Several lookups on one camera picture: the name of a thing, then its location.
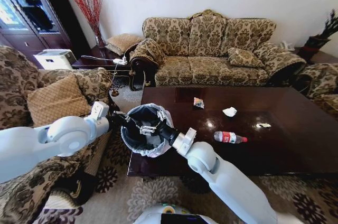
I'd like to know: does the trash bin with white liner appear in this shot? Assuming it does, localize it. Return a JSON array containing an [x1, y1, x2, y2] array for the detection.
[[120, 104, 174, 158]]

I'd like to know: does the colourful snack wrapper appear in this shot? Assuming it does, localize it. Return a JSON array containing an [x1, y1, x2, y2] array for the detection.
[[193, 97, 205, 110]]

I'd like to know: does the dark wooden side table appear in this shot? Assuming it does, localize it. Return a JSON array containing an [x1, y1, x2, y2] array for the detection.
[[72, 45, 133, 77]]

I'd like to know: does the large gold diamond-pattern cushion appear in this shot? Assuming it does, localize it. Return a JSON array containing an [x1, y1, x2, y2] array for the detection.
[[26, 74, 92, 127]]

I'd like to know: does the plastic bottle with red label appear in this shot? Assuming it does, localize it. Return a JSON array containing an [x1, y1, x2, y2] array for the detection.
[[213, 130, 248, 144]]

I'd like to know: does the floral patterned rug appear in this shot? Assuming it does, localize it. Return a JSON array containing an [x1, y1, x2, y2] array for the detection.
[[34, 76, 338, 224]]

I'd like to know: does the crumpled white paper ball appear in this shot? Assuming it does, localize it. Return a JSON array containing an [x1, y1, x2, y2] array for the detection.
[[222, 107, 238, 117]]

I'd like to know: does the floral three-seat sofa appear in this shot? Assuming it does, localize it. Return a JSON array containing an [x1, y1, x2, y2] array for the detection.
[[129, 9, 307, 91]]

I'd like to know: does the small gold diamond-pattern cushion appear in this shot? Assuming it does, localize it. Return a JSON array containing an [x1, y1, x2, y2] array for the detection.
[[105, 33, 143, 55]]

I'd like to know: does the white box appliance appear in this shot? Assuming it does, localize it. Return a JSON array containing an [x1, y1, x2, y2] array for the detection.
[[33, 49, 77, 70]]

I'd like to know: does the floral armchair with gold cushion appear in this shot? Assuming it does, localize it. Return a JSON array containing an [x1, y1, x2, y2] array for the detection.
[[0, 45, 119, 224]]

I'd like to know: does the floral sofa cushion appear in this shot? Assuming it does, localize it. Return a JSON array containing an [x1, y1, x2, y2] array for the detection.
[[227, 46, 265, 68]]

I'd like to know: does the vase with red branches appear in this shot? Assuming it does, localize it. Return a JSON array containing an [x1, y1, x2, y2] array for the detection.
[[70, 0, 106, 48]]

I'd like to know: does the dark wooden coffee table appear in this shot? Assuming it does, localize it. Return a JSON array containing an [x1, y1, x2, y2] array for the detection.
[[126, 86, 338, 179]]

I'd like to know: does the dark wooden glass cabinet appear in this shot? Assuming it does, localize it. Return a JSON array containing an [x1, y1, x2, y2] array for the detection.
[[0, 0, 90, 63]]

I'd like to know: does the white telephone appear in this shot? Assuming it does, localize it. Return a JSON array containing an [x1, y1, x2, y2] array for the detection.
[[279, 40, 295, 50]]

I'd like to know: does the floral armchair without cushion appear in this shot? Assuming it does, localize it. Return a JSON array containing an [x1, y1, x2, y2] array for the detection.
[[298, 62, 338, 116]]

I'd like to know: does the dark side table with plant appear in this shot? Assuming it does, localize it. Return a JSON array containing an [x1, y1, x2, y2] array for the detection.
[[293, 46, 338, 65]]

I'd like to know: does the green potted plant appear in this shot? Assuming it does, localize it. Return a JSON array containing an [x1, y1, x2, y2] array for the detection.
[[303, 8, 338, 50]]

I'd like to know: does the white power cable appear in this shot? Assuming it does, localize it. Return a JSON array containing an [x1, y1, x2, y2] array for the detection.
[[80, 55, 115, 62]]

